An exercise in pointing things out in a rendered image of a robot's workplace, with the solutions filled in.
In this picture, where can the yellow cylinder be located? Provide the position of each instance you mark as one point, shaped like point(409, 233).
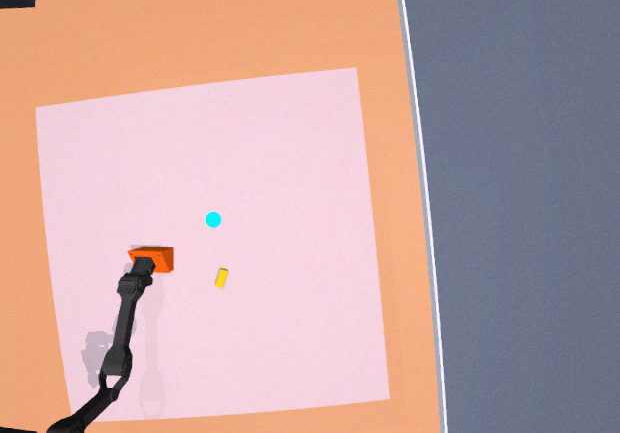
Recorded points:
point(221, 277)

